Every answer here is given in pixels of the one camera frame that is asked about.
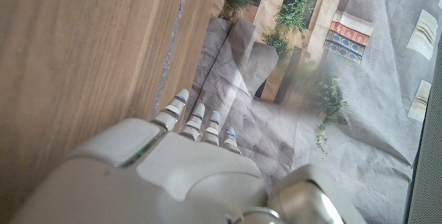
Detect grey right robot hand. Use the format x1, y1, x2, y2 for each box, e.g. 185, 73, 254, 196
10, 88, 367, 224

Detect grey tape strip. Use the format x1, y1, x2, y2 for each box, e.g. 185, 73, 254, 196
150, 0, 193, 120

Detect printed fabric backdrop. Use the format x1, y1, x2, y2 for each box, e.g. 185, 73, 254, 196
182, 0, 442, 224

